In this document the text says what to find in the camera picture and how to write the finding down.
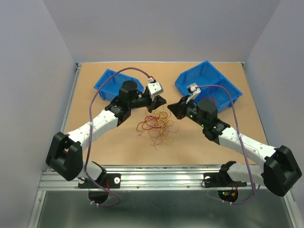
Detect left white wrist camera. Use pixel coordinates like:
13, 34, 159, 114
147, 81, 163, 101

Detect aluminium frame rails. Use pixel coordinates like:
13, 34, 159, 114
28, 62, 295, 228

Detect small blue bin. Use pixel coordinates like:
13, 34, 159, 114
94, 69, 144, 101

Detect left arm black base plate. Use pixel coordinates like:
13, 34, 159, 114
77, 171, 121, 189

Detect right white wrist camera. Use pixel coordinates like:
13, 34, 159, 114
186, 83, 200, 103

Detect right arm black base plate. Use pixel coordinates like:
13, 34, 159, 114
201, 172, 247, 188

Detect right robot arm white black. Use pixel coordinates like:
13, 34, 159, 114
168, 96, 302, 197

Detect red wire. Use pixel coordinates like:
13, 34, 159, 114
205, 85, 225, 106

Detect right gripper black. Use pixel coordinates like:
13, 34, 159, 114
166, 95, 207, 128

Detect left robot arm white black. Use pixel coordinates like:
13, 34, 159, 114
46, 80, 166, 187

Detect wire bundle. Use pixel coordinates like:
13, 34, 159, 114
135, 110, 180, 151

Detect large divided blue bin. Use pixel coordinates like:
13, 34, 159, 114
175, 61, 243, 113

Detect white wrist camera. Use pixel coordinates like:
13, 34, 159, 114
186, 83, 200, 103
147, 81, 163, 101

